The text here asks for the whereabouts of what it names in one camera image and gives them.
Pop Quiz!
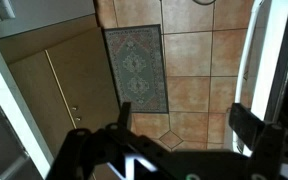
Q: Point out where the white oven door handle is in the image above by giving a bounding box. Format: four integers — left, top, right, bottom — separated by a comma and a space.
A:
233, 0, 265, 109

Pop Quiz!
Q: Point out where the white wall outlet plate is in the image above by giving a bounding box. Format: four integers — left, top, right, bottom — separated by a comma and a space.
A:
0, 0, 17, 20

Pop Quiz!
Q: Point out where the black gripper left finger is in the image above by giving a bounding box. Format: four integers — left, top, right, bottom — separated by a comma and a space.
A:
46, 101, 172, 180

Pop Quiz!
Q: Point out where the white kitchen countertop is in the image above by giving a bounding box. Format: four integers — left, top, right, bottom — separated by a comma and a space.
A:
0, 21, 52, 180

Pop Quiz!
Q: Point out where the narrow wooden cabinet door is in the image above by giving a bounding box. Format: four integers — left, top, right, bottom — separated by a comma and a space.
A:
7, 50, 78, 158

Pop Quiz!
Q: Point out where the patterned green floor rug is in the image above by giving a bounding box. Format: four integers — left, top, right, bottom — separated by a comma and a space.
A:
102, 23, 170, 115

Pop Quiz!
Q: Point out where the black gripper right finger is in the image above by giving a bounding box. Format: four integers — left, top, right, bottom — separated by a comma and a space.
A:
228, 102, 288, 180

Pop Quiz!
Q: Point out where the white appliance with vents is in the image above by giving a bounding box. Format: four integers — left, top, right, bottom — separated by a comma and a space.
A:
232, 0, 288, 158

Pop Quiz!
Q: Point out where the dark round object rim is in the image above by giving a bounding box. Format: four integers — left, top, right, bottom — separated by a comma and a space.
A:
191, 0, 218, 6

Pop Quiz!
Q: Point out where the wide wooden cabinet door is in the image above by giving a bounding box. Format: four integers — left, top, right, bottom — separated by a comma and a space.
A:
44, 27, 122, 134

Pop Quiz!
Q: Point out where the grey sink basin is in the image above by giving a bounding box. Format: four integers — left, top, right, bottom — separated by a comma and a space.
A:
0, 85, 30, 180

